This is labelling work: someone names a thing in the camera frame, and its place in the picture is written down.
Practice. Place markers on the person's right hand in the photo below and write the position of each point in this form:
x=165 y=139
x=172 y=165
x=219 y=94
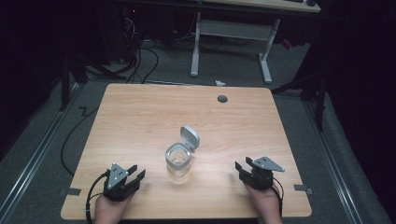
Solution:
x=267 y=203

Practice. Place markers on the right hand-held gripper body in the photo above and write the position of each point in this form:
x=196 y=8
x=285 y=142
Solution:
x=261 y=176

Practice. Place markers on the metal floor rail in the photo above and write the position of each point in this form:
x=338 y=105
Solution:
x=34 y=158
x=334 y=171

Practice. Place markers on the red object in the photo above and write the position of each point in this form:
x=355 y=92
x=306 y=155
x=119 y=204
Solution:
x=287 y=44

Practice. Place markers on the black metal stand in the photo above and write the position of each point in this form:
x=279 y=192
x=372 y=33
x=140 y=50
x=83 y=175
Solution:
x=319 y=99
x=65 y=87

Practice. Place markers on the dark computer cabinet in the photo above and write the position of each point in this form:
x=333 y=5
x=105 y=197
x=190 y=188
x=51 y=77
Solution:
x=120 y=31

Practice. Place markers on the person's left hand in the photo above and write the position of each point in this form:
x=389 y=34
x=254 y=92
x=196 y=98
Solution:
x=109 y=211

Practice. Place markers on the white paper scrap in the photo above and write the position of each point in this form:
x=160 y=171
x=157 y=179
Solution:
x=220 y=83

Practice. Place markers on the white frame desk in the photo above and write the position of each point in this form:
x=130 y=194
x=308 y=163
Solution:
x=233 y=29

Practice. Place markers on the grey tape strip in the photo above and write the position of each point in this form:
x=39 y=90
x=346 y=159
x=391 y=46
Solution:
x=72 y=191
x=302 y=188

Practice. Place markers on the glass jar with grey lid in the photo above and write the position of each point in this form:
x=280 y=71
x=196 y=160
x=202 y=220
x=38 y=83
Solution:
x=179 y=158

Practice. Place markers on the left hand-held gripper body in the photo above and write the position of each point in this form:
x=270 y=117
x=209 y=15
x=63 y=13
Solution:
x=116 y=177

